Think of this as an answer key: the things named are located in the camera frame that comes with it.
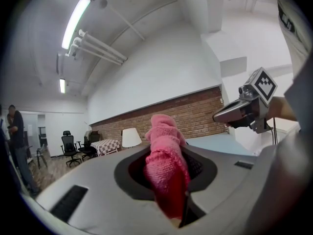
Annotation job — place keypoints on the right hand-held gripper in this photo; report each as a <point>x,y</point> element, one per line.
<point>262,87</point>

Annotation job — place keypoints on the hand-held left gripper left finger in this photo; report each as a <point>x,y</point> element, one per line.
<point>97,192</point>

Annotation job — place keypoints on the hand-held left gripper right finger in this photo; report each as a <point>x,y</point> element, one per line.
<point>220,177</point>

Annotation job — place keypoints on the pink cloth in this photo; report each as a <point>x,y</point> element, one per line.
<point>166,170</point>

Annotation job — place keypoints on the person's right forearm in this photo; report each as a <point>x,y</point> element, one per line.
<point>281,109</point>

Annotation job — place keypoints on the checkered cloth table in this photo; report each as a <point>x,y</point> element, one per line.
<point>106,146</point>

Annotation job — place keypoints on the black office chair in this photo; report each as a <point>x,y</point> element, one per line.
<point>86,149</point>
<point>69,147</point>

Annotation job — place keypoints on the white shade table lamp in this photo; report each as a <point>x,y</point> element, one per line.
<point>130,137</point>

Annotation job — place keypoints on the person's beige shirt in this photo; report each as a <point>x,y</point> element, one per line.
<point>293,40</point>

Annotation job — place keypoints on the short ceiling tube light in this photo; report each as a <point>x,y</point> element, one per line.
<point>62,86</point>

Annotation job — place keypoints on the white ceiling pipes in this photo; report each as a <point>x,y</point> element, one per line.
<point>97,48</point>

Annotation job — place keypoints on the round ceiling smoke detector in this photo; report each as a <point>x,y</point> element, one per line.
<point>103,3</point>

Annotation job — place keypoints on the long ceiling tube light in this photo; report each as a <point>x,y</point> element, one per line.
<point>73,23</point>

